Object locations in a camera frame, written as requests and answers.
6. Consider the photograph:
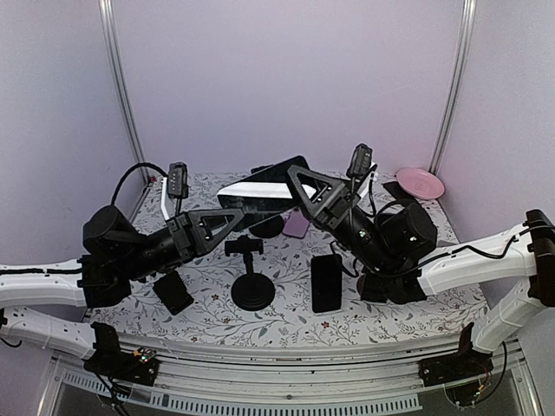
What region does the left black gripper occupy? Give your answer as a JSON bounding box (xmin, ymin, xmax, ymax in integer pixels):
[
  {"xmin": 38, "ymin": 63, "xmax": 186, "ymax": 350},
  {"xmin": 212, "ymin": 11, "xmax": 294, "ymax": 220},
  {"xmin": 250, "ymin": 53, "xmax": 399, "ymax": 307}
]
[{"xmin": 118, "ymin": 207, "xmax": 245, "ymax": 282}]

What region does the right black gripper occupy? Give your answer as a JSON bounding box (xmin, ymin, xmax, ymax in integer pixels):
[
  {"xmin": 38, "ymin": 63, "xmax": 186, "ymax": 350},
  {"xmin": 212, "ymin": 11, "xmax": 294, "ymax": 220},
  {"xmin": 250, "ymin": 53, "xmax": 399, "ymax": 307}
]
[{"xmin": 284, "ymin": 165, "xmax": 394, "ymax": 275}]

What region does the tall black phone stand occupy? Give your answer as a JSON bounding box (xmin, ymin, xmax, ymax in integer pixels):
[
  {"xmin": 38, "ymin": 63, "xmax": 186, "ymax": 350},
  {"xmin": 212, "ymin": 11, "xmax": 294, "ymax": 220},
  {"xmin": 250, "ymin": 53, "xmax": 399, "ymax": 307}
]
[
  {"xmin": 249, "ymin": 165, "xmax": 284, "ymax": 239},
  {"xmin": 225, "ymin": 236, "xmax": 275, "ymax": 311}
]

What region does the blue-edged phone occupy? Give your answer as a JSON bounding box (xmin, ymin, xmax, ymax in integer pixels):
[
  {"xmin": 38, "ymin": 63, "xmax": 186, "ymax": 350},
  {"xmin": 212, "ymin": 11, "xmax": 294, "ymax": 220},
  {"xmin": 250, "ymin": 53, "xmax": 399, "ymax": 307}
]
[{"xmin": 356, "ymin": 275, "xmax": 389, "ymax": 303}]

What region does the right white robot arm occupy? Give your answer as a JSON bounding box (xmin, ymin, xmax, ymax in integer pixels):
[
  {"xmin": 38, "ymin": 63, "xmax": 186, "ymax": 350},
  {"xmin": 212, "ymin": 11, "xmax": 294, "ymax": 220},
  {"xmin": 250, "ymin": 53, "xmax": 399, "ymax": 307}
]
[{"xmin": 287, "ymin": 166, "xmax": 554, "ymax": 378}]

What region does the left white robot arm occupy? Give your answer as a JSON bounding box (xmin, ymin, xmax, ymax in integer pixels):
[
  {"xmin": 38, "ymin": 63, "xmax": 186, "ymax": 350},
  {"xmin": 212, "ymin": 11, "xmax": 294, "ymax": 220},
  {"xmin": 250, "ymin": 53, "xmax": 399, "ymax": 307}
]
[{"xmin": 1, "ymin": 205, "xmax": 244, "ymax": 376}]

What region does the black phone small left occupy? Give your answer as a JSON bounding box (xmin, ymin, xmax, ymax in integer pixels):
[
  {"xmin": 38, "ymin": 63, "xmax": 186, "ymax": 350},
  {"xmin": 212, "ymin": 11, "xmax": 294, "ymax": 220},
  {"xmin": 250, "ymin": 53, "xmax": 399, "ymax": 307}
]
[{"xmin": 153, "ymin": 270, "xmax": 194, "ymax": 315}]

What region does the black phone under plate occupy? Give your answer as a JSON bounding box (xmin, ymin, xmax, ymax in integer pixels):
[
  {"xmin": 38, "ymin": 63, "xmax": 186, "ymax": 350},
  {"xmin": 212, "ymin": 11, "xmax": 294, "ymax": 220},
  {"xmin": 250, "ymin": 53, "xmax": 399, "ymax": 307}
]
[{"xmin": 382, "ymin": 181, "xmax": 418, "ymax": 206}]

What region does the pink smartphone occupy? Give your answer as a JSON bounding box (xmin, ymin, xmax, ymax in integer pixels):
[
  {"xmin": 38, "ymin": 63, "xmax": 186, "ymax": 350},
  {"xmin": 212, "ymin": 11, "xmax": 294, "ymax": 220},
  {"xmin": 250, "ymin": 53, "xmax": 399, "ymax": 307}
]
[{"xmin": 282, "ymin": 208, "xmax": 310, "ymax": 239}]

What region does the pink plate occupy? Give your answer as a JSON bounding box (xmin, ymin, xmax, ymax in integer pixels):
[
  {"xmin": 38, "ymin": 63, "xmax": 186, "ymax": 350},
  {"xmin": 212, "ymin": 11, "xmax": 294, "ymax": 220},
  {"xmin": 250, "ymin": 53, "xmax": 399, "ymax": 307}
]
[{"xmin": 395, "ymin": 167, "xmax": 445, "ymax": 200}]

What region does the floral patterned table mat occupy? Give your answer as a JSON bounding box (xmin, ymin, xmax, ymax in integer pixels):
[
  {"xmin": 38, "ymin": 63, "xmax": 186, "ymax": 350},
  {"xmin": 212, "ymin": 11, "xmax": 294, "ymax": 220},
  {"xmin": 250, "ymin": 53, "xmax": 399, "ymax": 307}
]
[{"xmin": 91, "ymin": 171, "xmax": 491, "ymax": 348}]

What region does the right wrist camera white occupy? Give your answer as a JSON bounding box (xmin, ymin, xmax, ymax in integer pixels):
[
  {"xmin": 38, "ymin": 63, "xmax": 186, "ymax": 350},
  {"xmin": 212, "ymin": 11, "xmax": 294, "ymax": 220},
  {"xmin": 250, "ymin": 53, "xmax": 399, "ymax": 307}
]
[{"xmin": 346, "ymin": 143, "xmax": 377, "ymax": 196}]

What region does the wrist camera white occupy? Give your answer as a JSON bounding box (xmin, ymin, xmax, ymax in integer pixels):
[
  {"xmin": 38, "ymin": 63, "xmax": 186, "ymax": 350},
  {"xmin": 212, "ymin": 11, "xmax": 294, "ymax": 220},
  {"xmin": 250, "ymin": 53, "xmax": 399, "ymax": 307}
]
[
  {"xmin": 346, "ymin": 143, "xmax": 377, "ymax": 196},
  {"xmin": 160, "ymin": 162, "xmax": 189, "ymax": 220}
]

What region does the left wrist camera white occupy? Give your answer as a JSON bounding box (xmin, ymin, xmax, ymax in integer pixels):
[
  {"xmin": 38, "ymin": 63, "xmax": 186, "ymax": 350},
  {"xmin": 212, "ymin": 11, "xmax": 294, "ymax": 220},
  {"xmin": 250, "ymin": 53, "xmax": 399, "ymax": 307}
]
[{"xmin": 160, "ymin": 162, "xmax": 189, "ymax": 220}]

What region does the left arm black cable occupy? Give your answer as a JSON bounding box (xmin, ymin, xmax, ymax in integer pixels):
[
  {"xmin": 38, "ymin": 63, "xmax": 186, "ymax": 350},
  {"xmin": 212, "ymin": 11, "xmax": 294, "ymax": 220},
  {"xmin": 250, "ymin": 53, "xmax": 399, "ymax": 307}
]
[{"xmin": 110, "ymin": 162, "xmax": 170, "ymax": 205}]

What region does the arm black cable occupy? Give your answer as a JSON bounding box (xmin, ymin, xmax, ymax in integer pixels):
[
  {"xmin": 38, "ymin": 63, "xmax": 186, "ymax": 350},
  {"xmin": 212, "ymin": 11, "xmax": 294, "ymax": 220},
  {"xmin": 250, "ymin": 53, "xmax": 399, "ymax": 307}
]
[
  {"xmin": 110, "ymin": 162, "xmax": 170, "ymax": 205},
  {"xmin": 329, "ymin": 172, "xmax": 547, "ymax": 278}
]

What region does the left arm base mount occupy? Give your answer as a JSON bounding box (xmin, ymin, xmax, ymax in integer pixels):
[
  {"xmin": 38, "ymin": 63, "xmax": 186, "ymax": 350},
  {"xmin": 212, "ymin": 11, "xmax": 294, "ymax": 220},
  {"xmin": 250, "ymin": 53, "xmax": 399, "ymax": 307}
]
[{"xmin": 83, "ymin": 322, "xmax": 160, "ymax": 387}]

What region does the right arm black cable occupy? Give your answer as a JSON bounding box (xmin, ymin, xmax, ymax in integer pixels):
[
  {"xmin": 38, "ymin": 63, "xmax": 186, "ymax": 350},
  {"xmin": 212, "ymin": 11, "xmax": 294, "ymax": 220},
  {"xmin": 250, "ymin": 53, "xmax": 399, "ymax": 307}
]
[{"xmin": 329, "ymin": 172, "xmax": 547, "ymax": 278}]

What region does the aluminium front rail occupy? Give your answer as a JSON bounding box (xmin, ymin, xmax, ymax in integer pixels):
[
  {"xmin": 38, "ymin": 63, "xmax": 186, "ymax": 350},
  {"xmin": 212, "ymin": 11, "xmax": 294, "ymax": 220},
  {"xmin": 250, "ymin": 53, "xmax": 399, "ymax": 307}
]
[{"xmin": 41, "ymin": 333, "xmax": 541, "ymax": 416}]

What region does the right aluminium frame post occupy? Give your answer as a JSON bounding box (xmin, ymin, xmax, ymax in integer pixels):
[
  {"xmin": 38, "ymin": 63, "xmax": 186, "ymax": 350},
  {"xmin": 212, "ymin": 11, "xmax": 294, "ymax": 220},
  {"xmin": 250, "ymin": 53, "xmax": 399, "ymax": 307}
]
[{"xmin": 428, "ymin": 0, "xmax": 477, "ymax": 175}]

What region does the aluminium frame post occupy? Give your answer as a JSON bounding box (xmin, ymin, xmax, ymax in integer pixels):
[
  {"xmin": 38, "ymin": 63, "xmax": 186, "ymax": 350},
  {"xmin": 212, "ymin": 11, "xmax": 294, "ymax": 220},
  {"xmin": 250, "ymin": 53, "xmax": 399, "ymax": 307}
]
[
  {"xmin": 428, "ymin": 0, "xmax": 477, "ymax": 175},
  {"xmin": 98, "ymin": 0, "xmax": 147, "ymax": 163}
]

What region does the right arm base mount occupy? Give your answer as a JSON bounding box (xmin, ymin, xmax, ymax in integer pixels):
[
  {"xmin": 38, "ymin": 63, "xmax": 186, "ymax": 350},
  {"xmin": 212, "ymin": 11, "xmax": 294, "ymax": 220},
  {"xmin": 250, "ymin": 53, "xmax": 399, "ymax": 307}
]
[{"xmin": 418, "ymin": 323, "xmax": 493, "ymax": 407}]

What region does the left aluminium frame post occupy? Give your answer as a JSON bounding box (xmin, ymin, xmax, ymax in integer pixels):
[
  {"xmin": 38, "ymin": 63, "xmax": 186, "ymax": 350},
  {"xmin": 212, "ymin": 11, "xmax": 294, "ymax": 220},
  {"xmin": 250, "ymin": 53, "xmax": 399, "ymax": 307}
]
[{"xmin": 98, "ymin": 0, "xmax": 147, "ymax": 163}]

